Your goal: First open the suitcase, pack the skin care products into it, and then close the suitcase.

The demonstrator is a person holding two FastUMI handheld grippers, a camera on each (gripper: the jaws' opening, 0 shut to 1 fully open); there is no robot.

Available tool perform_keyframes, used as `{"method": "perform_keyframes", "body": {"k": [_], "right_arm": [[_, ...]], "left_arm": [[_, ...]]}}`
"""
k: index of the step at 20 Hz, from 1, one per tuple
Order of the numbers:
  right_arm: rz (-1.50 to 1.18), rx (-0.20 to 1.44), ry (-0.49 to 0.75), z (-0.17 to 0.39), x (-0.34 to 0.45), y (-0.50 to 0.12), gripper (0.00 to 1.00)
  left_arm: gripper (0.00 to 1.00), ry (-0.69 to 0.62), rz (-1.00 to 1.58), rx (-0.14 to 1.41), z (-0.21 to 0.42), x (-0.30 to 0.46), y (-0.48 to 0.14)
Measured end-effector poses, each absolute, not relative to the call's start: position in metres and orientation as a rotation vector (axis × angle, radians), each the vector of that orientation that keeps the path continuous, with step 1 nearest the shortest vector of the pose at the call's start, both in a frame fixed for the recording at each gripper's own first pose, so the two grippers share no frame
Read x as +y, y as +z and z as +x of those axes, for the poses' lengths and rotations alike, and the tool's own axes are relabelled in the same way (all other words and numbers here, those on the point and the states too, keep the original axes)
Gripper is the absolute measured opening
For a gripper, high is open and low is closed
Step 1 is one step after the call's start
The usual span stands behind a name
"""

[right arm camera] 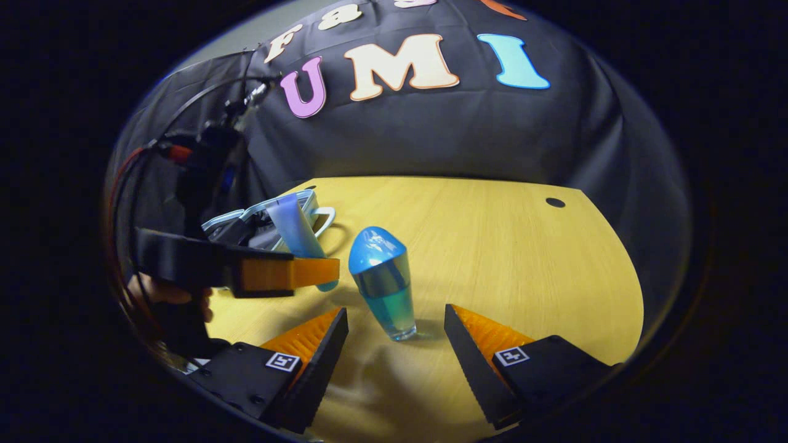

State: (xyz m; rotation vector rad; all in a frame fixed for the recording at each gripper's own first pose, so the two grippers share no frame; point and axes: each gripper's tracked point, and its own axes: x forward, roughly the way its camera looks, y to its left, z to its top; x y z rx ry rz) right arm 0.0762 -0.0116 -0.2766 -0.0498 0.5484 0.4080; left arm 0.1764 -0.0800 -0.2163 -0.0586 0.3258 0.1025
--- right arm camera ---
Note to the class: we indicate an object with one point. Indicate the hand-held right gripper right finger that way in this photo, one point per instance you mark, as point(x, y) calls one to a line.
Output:
point(477, 369)

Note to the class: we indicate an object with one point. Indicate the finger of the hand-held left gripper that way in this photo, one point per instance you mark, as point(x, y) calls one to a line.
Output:
point(184, 261)

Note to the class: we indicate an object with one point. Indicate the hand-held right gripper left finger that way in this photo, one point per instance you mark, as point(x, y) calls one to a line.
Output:
point(317, 375)

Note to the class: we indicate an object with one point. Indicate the light blue suitcase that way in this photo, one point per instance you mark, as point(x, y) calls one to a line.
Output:
point(252, 224)

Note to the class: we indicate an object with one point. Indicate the blue squeeze tube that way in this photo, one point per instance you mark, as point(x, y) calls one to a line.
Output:
point(298, 231)

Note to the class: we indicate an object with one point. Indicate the blue capped clear bottle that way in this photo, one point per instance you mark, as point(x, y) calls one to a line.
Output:
point(385, 286)

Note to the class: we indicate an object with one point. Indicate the black backdrop cloth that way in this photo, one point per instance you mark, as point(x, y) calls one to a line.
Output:
point(431, 135)

